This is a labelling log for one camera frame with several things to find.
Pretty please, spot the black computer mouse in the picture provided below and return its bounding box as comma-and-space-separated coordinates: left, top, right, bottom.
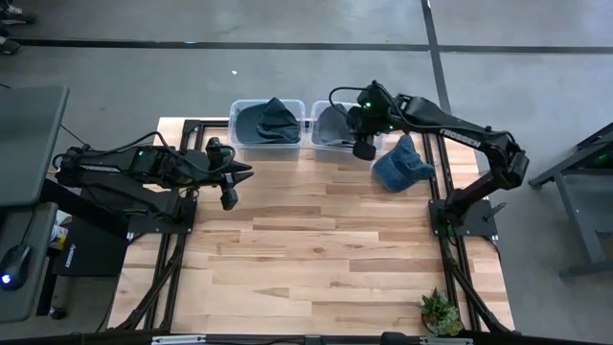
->
0, 244, 33, 292

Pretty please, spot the black metal table frame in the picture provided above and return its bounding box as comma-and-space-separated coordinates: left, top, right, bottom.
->
114, 118, 516, 334

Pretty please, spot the black white sneaker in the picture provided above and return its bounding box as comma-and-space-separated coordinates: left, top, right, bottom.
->
0, 35, 23, 57
0, 3, 38, 25

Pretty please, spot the grey desk surface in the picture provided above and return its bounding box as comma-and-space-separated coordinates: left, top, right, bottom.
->
0, 85, 69, 208

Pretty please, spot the dark navy cap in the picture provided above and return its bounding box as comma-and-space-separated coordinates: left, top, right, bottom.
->
256, 97, 303, 145

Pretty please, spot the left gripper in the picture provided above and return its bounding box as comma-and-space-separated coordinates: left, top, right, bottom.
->
191, 150, 256, 212

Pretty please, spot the white yellow bottle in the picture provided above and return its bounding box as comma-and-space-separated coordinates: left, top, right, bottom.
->
50, 210, 73, 250

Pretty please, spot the grey metal cart frame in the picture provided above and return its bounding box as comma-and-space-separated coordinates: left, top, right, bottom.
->
529, 122, 613, 279

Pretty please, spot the black Trossen controller box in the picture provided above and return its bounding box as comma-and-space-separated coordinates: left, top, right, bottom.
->
52, 219, 130, 279

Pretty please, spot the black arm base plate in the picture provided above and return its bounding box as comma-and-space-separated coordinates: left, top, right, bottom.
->
428, 198, 499, 240
126, 198, 197, 236

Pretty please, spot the silver metal bracket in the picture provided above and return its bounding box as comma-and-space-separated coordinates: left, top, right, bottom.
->
420, 337, 473, 345
151, 334, 207, 345

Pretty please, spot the faded blue cap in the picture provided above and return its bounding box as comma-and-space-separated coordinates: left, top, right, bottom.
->
372, 133, 437, 194

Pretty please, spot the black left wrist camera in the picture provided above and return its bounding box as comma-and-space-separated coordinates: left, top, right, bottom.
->
205, 136, 225, 167

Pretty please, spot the small green potted plant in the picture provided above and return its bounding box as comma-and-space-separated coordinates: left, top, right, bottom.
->
420, 287, 465, 337

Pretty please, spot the clear plastic container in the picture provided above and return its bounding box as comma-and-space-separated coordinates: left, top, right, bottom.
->
227, 99, 307, 162
308, 100, 384, 154

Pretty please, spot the thin black floor cable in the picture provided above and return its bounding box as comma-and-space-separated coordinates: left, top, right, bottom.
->
59, 124, 90, 148

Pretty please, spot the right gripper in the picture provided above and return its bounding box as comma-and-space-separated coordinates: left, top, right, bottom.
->
345, 81, 392, 163

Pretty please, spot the dark grey cap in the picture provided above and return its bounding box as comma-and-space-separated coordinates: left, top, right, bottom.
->
315, 103, 358, 149

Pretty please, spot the grey mouse shelf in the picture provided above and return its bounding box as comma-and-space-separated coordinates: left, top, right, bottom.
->
0, 201, 58, 323

